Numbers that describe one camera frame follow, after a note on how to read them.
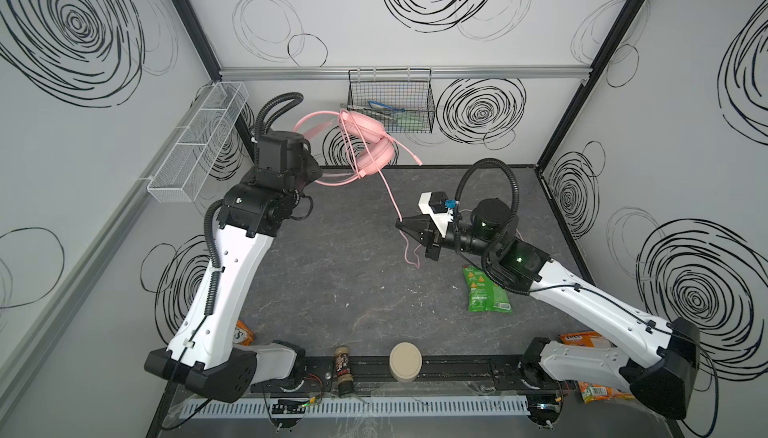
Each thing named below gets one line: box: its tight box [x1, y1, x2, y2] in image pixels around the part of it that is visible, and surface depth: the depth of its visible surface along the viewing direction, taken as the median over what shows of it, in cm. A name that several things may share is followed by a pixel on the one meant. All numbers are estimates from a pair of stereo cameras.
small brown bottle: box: [334, 346, 353, 398], surface depth 74 cm
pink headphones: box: [293, 109, 423, 186], surface depth 65 cm
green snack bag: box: [462, 265, 513, 313], surface depth 85 cm
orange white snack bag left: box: [233, 319, 255, 346], surface depth 80 cm
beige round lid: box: [389, 342, 423, 384], surface depth 72 cm
